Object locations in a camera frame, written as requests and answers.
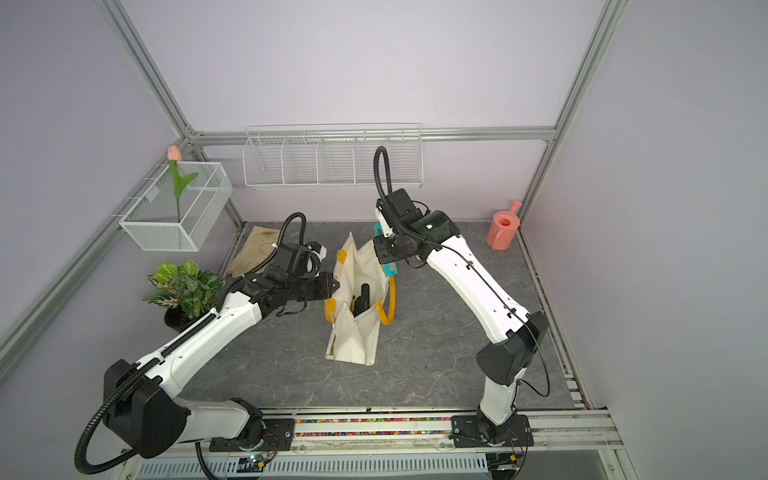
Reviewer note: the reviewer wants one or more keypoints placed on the white mesh side basket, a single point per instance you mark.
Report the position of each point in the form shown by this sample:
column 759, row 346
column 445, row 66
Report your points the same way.
column 151, row 219

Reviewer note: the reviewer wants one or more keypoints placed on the slim black utility knife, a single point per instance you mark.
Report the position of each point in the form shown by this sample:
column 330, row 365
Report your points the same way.
column 363, row 301

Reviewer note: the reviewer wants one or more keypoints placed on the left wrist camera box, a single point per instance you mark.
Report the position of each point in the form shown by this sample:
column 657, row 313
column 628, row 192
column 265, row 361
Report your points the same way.
column 299, row 260

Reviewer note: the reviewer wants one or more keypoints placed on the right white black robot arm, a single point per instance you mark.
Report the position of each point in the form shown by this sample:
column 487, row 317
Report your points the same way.
column 513, row 332

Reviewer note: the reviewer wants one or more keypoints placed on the pink watering can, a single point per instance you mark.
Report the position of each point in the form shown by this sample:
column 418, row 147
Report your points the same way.
column 504, row 227

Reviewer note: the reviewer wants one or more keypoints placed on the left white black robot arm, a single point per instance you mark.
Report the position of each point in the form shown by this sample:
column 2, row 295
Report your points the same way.
column 143, row 414

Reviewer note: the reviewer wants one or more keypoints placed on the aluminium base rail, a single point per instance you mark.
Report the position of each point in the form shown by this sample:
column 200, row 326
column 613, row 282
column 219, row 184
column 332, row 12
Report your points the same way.
column 402, row 443

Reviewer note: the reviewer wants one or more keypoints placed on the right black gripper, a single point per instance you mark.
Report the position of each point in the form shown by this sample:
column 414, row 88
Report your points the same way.
column 383, row 253

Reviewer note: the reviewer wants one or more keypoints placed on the white wire wall shelf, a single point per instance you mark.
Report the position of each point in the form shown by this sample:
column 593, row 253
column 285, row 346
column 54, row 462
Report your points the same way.
column 330, row 155

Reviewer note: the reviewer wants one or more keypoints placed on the artificial pink tulip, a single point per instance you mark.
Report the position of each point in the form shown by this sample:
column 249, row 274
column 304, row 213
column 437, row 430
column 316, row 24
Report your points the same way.
column 180, row 182

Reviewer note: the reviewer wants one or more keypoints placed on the teal utility knife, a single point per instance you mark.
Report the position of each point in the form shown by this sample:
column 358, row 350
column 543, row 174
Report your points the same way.
column 390, row 269

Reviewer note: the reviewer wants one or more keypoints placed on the potted green plant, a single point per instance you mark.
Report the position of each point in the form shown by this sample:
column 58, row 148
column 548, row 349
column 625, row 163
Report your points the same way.
column 184, row 292

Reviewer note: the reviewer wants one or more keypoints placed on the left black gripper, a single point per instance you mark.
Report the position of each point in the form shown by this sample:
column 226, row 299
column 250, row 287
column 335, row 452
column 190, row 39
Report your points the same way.
column 326, row 291

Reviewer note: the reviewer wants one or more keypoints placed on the beige work glove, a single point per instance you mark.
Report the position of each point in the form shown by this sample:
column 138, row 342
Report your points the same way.
column 258, row 246

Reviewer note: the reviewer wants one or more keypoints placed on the illustrated tote bag yellow handles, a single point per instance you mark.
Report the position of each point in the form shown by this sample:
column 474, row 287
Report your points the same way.
column 354, row 339

